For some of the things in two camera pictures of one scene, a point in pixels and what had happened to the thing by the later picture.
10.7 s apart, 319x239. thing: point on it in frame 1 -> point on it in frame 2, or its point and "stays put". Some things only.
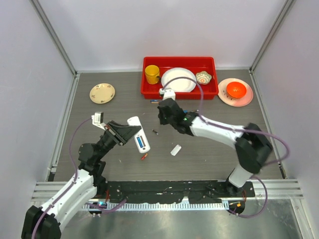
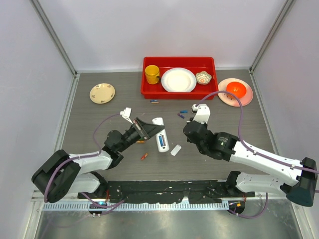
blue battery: [139, 142] -> [161, 140]
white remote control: [142, 143] -> [161, 137]
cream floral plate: [102, 93] stays put
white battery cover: [176, 150] stays put
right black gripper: [161, 120] -> [188, 139]
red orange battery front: [144, 156] stays put
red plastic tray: [189, 77] stays put
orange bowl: [236, 90] stays put
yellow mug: [152, 72] stays put
